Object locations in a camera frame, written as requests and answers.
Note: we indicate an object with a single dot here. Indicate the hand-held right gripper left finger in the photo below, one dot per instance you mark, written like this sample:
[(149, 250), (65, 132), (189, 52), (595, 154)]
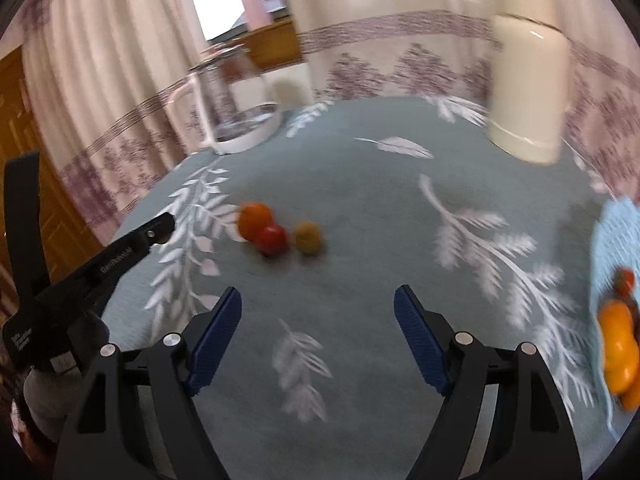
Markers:
[(215, 340)]

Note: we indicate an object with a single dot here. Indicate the yellowish small kumquat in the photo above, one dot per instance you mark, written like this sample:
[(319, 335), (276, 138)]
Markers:
[(307, 236)]

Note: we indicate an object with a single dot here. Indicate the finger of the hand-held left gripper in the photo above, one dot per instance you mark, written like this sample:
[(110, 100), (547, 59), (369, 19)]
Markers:
[(125, 255)]

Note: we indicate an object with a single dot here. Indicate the red cherry tomato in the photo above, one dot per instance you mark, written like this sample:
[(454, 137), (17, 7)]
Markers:
[(272, 239), (625, 280)]

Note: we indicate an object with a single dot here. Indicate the round small orange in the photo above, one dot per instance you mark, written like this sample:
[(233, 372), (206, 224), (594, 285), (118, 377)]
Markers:
[(255, 220)]

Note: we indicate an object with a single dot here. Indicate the cream thermos flask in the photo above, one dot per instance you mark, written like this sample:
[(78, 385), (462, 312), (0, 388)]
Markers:
[(530, 70)]

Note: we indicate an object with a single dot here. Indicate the light blue lace plastic basket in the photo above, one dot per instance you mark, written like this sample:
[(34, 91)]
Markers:
[(607, 240)]

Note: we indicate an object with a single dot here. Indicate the person's left hand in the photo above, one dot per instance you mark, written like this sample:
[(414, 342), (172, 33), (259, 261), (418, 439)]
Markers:
[(45, 400)]

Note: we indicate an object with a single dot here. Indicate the grey leaf print tablecloth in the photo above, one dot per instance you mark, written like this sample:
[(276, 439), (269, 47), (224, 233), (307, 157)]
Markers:
[(360, 200)]

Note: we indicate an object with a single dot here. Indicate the pink bottle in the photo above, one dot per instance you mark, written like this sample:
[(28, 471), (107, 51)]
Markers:
[(252, 5)]

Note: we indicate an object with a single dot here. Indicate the wooden windowsill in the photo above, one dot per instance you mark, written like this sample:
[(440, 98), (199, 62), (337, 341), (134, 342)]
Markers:
[(270, 45)]

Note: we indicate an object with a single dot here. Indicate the large orange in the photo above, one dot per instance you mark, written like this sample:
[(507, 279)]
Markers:
[(616, 330)]

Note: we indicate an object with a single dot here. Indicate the glass kettle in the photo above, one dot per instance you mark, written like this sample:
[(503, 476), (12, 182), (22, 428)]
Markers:
[(240, 125)]

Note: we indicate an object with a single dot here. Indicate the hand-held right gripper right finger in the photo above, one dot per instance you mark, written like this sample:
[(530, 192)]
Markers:
[(420, 335)]

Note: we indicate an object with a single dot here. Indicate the oval small orange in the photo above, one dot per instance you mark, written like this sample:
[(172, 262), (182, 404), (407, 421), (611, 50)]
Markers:
[(632, 396), (622, 375)]

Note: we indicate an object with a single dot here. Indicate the wooden door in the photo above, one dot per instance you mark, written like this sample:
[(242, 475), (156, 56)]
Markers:
[(50, 220)]

